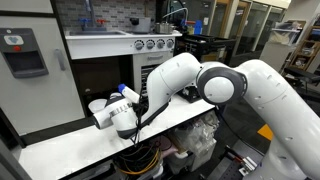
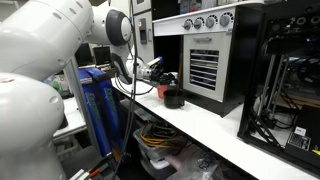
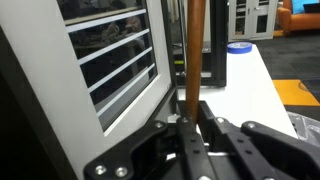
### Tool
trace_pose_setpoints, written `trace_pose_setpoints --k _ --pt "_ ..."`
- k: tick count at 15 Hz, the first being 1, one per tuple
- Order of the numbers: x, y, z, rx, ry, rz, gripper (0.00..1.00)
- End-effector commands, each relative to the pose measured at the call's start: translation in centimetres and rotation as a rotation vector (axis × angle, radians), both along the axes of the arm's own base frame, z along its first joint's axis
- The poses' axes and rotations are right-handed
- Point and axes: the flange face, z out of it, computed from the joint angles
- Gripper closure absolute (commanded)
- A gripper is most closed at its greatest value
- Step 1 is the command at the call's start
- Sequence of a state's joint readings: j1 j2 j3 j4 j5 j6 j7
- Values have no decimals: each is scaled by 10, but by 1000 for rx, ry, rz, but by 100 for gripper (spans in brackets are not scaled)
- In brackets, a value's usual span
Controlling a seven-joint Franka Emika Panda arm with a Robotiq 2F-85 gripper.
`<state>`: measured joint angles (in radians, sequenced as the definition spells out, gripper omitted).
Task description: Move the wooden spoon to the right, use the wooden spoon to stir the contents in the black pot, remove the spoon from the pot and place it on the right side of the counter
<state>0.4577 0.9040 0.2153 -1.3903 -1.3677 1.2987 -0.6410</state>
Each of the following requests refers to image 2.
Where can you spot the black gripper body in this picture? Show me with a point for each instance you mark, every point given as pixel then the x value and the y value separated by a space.
pixel 156 74

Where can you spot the thin wooden stick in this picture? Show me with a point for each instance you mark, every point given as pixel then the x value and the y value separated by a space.
pixel 180 70

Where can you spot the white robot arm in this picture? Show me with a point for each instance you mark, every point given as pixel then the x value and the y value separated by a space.
pixel 33 50

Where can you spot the red plastic cup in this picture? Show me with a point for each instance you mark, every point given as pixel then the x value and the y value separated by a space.
pixel 161 91

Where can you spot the grey fridge water dispenser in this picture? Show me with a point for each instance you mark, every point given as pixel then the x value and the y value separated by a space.
pixel 143 31

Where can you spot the white toy kitchen stove unit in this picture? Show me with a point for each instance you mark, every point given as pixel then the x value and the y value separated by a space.
pixel 173 28

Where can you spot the blue bag with green print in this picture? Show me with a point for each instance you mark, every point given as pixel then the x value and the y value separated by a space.
pixel 111 100

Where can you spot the grey stove knob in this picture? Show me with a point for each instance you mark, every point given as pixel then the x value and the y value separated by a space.
pixel 210 21
pixel 226 19
pixel 199 22
pixel 187 24

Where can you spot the black computer monitor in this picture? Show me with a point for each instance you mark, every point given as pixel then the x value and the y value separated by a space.
pixel 101 56
pixel 83 55

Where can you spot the white oven door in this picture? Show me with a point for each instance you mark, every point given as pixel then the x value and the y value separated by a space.
pixel 220 43

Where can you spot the clear plastic storage bin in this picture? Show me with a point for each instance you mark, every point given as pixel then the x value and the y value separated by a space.
pixel 150 153

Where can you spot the pink bag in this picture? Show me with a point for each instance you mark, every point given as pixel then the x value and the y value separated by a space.
pixel 180 156

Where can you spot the blue storage bin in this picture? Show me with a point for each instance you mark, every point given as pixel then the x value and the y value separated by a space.
pixel 95 116

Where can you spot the clear plastic bag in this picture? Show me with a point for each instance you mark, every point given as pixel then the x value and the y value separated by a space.
pixel 200 166

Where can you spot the white side table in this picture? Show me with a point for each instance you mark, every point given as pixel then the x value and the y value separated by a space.
pixel 73 116

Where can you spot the black camera stand pole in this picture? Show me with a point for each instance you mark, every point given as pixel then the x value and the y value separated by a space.
pixel 132 100

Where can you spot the aluminium profile post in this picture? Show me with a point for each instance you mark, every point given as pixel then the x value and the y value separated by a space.
pixel 78 93

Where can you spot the black frame 3D printer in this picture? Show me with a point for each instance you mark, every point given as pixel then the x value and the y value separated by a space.
pixel 250 66

